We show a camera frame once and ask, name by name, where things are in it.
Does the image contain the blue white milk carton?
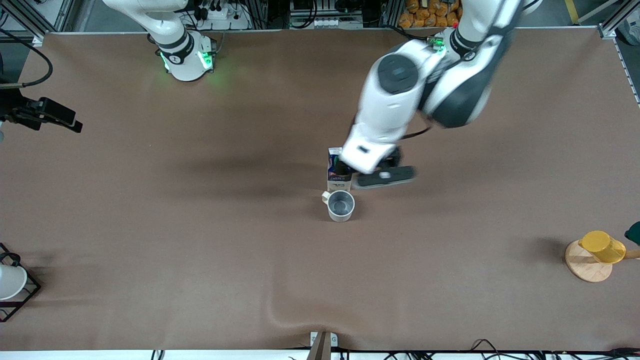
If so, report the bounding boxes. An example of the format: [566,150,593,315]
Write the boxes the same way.
[326,147,354,194]

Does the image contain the cream ceramic mug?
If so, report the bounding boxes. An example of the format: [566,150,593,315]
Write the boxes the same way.
[321,189,356,223]

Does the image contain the yellow plastic cup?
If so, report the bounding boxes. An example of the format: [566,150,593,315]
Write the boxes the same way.
[578,230,627,265]

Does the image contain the brown table cover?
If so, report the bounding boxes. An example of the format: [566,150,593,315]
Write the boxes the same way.
[0,27,640,352]

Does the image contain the white electronics box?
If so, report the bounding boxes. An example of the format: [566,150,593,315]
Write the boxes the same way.
[289,14,364,29]

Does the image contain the white bowl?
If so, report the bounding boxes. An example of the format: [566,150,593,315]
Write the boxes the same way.
[0,263,29,301]

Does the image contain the pile of orange buns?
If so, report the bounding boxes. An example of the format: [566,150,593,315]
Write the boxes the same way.
[398,0,464,29]

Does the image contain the white power strip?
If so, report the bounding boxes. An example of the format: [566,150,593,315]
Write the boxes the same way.
[196,4,252,31]

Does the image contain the round wooden board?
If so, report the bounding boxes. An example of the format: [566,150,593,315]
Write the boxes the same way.
[565,239,640,284]

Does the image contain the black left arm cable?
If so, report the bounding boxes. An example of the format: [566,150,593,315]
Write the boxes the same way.
[399,126,433,142]

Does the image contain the black wire rack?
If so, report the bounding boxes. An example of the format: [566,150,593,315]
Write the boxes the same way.
[0,243,42,323]

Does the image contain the grey camera pole bracket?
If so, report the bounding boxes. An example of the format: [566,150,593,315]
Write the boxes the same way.
[306,330,339,360]

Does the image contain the black floor cables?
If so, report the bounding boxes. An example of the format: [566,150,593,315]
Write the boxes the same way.
[150,338,640,360]

